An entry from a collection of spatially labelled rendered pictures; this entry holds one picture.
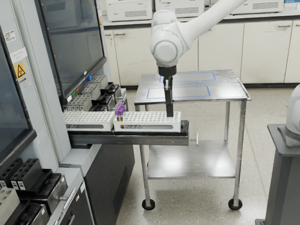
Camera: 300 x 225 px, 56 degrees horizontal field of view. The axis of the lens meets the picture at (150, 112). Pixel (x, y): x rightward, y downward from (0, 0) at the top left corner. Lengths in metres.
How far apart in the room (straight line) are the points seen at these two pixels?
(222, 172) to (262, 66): 2.04
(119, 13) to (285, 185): 2.69
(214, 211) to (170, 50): 1.35
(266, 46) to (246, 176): 1.78
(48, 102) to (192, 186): 1.34
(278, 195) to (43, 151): 1.13
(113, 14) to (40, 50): 2.48
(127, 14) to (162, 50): 2.65
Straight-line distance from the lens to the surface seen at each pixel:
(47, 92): 1.18
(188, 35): 0.94
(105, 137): 1.30
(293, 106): 1.35
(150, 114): 1.29
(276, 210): 1.66
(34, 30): 1.13
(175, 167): 1.89
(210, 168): 1.88
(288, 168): 1.47
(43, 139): 1.16
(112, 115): 1.32
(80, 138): 1.34
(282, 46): 3.64
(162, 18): 1.07
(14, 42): 1.03
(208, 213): 1.99
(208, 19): 0.97
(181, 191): 2.13
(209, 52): 3.52
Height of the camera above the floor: 1.46
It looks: 27 degrees down
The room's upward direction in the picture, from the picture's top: 5 degrees counter-clockwise
